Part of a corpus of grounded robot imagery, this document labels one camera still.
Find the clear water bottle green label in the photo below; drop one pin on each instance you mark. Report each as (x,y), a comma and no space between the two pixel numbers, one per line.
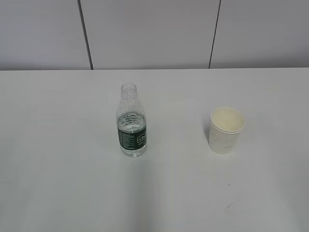
(131,122)

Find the white paper cup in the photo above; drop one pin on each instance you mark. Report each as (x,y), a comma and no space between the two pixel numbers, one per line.
(226,125)

